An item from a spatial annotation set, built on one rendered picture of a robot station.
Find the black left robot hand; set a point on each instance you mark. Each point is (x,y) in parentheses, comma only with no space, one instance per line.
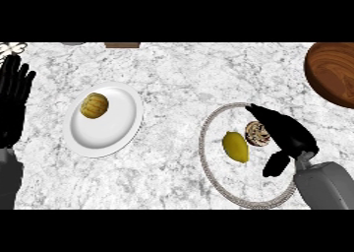
(7,98)

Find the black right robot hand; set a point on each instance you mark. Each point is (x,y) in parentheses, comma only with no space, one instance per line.
(286,131)

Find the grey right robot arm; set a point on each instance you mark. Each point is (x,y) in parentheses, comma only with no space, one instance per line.
(327,185)

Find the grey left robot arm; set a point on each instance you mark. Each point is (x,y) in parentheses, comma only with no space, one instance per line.
(3,177)

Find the brown and white cupcake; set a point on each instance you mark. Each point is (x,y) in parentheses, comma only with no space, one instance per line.
(254,134)

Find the round marble-pattern placemat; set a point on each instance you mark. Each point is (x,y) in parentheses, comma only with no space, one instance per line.
(218,177)

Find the brown wooden bowl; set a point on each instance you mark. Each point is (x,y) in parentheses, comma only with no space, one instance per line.
(336,74)

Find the yellow lemon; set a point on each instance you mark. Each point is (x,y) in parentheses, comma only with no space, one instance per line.
(234,147)

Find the white ornate patterned object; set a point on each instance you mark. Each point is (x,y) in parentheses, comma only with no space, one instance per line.
(6,50)

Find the yellow-brown squash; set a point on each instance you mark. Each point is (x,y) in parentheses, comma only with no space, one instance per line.
(94,105)

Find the white round plate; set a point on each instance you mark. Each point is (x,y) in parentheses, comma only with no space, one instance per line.
(103,119)

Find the grey object at edge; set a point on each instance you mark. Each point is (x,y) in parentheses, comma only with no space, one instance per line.
(72,43)

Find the brown wooden block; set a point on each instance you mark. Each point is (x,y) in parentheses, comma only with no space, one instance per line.
(121,45)

